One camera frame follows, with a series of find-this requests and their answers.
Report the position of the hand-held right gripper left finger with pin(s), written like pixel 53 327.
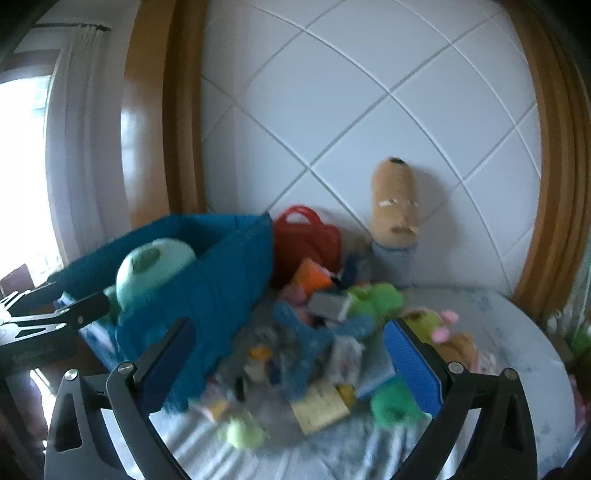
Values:
pixel 166 364

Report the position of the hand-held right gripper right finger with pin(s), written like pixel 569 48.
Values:
pixel 411 364

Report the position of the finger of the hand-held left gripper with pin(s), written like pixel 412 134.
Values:
pixel 87 308
pixel 37 297

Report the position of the teal round plush toy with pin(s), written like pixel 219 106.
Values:
pixel 152 267

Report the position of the blue fabric storage container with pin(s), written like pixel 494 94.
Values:
pixel 231 277

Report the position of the light blue booklet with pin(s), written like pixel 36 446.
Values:
pixel 376 378

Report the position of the green plush toy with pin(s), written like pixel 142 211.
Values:
pixel 397 406
pixel 376 297

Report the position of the yellow-green plush toy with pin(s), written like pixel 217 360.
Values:
pixel 427 323

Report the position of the brown plush toy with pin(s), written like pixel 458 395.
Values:
pixel 459 350

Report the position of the small orange white box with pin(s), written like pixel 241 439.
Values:
pixel 213 405

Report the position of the white packet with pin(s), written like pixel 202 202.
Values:
pixel 346 360

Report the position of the white bedsheet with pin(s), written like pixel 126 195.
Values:
pixel 498 369

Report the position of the small yellow toy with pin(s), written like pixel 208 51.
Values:
pixel 259 353

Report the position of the light green small plush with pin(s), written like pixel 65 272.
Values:
pixel 240 431

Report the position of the yellow paper card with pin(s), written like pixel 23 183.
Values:
pixel 321 408

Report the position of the grey small box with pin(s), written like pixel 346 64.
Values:
pixel 328 307

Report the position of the blue plush toy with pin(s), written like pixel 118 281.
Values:
pixel 304 337

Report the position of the bright window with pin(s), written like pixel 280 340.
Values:
pixel 27 175

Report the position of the pink small item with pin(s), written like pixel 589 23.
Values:
pixel 294 294

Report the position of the white curtain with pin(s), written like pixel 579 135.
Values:
pixel 83 147

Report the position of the tan plush dog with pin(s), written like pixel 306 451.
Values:
pixel 392 203

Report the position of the red plastic toy bag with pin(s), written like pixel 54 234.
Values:
pixel 300 240

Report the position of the curtain rod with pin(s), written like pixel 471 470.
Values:
pixel 74 26

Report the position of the white quilted wood-framed headboard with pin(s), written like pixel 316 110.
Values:
pixel 369 92

